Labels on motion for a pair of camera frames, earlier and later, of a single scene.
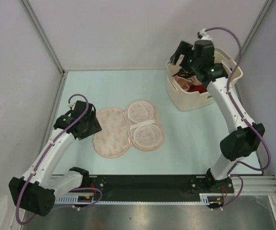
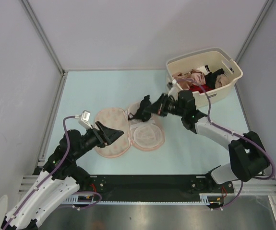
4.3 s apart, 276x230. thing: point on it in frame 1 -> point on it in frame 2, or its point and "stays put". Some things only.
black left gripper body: (92, 126) -> (90, 140)
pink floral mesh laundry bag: (116, 130) stays put
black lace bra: (184, 73) -> (139, 115)
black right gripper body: (187, 50) -> (166, 106)
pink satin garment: (186, 83) stays put
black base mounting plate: (156, 188) stays put
